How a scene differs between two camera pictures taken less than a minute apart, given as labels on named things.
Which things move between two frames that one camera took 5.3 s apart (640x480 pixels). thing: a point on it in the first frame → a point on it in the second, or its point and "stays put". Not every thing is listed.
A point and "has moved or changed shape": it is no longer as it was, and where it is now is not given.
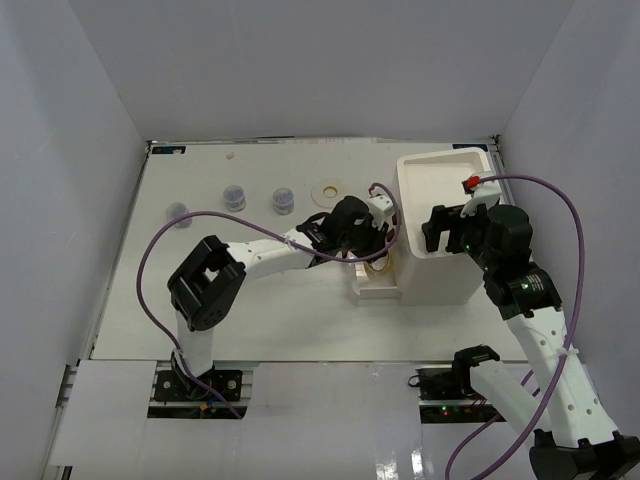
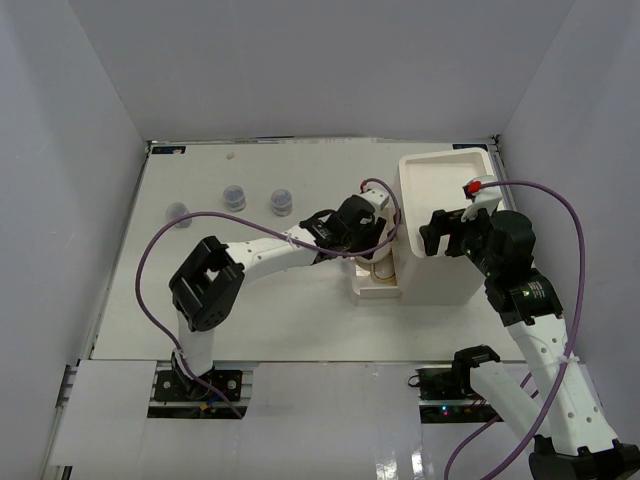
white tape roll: [327, 194] has moved or changed shape
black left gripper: [377, 236] stays put
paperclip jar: [283, 199] stays put
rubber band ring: [375, 272] → [384, 281]
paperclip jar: [234, 196] stays put
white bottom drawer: [376, 290] stays put
